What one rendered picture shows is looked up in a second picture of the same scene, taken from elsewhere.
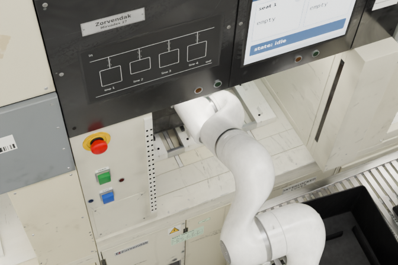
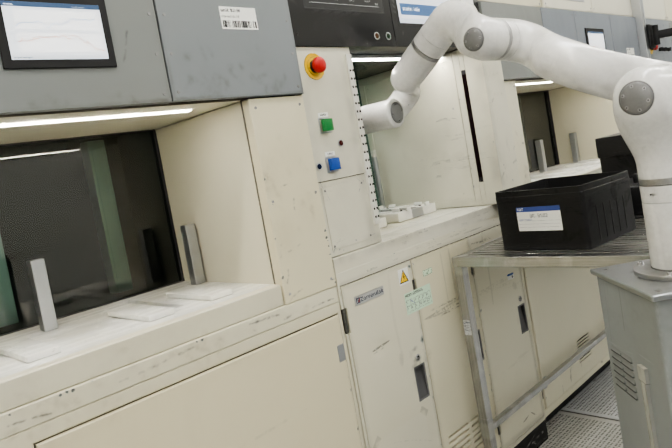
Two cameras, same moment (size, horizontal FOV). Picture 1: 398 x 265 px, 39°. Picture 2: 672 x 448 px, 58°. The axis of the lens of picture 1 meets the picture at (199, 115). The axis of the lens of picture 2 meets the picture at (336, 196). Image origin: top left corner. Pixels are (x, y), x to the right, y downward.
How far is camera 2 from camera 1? 1.68 m
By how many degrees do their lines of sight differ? 51
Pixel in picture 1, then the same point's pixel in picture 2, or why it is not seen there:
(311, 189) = not seen: hidden behind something
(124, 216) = (352, 220)
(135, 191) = (355, 173)
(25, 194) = (263, 114)
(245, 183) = (454, 9)
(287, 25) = not seen: outside the picture
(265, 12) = not seen: outside the picture
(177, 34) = not seen: outside the picture
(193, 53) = not seen: outside the picture
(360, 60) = not seen: hidden behind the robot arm
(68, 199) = (301, 147)
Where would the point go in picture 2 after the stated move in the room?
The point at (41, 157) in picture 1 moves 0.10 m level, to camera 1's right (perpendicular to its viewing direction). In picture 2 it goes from (276, 54) to (316, 50)
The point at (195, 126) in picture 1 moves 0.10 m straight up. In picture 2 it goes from (382, 105) to (376, 70)
